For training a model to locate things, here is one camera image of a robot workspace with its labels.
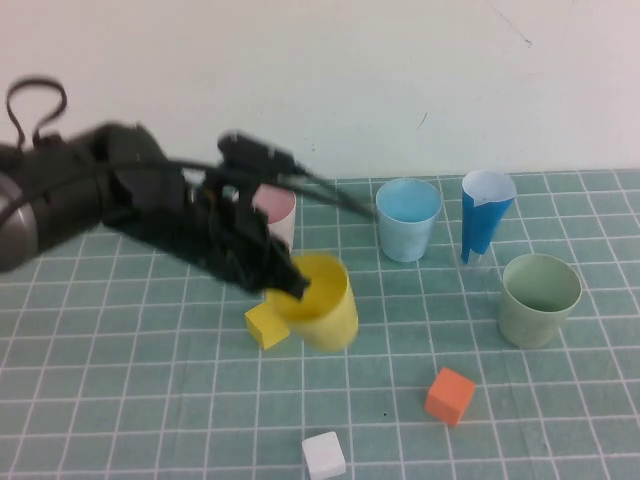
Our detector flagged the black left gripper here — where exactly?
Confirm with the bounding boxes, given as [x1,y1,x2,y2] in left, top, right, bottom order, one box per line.
[112,167,313,304]

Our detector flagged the yellow plastic cup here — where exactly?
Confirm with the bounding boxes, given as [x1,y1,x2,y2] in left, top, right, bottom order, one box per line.
[263,253,360,354]

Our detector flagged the yellow foam cube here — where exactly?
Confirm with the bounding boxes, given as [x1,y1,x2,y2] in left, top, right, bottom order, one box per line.
[244,301,291,351]

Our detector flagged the pink speckled plastic cup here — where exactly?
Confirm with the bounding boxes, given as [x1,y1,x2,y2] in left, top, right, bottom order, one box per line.
[251,183,298,252]

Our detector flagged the green white-grid tablecloth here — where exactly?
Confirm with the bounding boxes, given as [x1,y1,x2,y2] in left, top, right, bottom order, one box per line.
[0,169,640,480]

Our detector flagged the white foam cube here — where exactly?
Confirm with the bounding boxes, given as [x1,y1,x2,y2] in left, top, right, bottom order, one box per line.
[301,432,347,479]

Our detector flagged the orange foam cube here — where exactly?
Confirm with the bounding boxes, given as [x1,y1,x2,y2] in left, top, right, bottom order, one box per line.
[424,366,477,428]

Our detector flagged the blue rolled paper cone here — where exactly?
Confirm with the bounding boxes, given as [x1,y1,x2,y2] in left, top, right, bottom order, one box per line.
[460,169,517,266]

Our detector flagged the black camera cable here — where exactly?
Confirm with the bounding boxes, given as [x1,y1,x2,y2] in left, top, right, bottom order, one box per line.
[169,157,377,220]

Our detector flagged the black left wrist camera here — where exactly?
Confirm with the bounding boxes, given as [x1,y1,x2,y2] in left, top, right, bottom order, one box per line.
[217,130,307,177]

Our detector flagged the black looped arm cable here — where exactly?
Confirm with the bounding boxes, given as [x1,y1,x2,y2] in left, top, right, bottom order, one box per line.
[5,75,69,151]

